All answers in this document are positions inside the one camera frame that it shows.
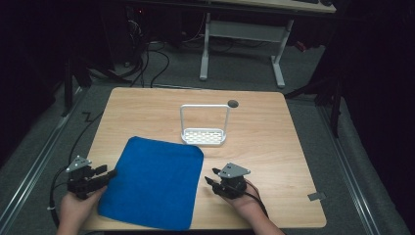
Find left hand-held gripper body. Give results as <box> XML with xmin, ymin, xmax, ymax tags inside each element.
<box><xmin>65</xmin><ymin>155</ymin><xmax>99</xmax><ymax>201</ymax></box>

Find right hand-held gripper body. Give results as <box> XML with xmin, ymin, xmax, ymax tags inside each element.
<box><xmin>212</xmin><ymin>162</ymin><xmax>252</xmax><ymax>200</ymax></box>

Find white towel rack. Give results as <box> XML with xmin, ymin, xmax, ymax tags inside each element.
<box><xmin>179</xmin><ymin>103</ymin><xmax>231</xmax><ymax>148</ymax></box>

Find blue cloth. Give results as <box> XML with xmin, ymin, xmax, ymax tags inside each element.
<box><xmin>97</xmin><ymin>135</ymin><xmax>205</xmax><ymax>232</ymax></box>

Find person's right hand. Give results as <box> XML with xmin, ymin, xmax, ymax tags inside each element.
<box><xmin>222</xmin><ymin>178</ymin><xmax>261</xmax><ymax>213</ymax></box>

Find person's left hand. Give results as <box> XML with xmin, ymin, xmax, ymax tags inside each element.
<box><xmin>59</xmin><ymin>185</ymin><xmax>108</xmax><ymax>234</ymax></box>

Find grey tape piece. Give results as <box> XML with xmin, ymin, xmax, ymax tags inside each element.
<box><xmin>307</xmin><ymin>191</ymin><xmax>327</xmax><ymax>202</ymax></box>

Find black stand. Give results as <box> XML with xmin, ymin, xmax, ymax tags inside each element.
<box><xmin>283</xmin><ymin>74</ymin><xmax>344</xmax><ymax>139</ymax></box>
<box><xmin>60</xmin><ymin>57</ymin><xmax>94</xmax><ymax>118</ymax></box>

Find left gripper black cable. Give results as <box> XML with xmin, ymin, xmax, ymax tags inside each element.
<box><xmin>48</xmin><ymin>111</ymin><xmax>105</xmax><ymax>229</ymax></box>

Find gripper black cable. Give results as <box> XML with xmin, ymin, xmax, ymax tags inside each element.
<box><xmin>48</xmin><ymin>111</ymin><xmax>105</xmax><ymax>229</ymax></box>
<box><xmin>243</xmin><ymin>179</ymin><xmax>270</xmax><ymax>219</ymax></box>

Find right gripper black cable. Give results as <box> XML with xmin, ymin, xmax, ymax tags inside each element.
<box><xmin>243</xmin><ymin>179</ymin><xmax>270</xmax><ymax>219</ymax></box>

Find metal floor rail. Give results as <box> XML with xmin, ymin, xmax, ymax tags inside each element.
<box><xmin>0</xmin><ymin>86</ymin><xmax>89</xmax><ymax>229</ymax></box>
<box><xmin>317</xmin><ymin>104</ymin><xmax>383</xmax><ymax>235</ymax></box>

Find black floor cables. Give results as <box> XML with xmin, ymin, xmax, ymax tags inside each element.
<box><xmin>87</xmin><ymin>13</ymin><xmax>205</xmax><ymax>88</ymax></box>

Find white desk frame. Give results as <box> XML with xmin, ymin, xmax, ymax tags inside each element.
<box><xmin>199</xmin><ymin>12</ymin><xmax>296</xmax><ymax>89</ymax></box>

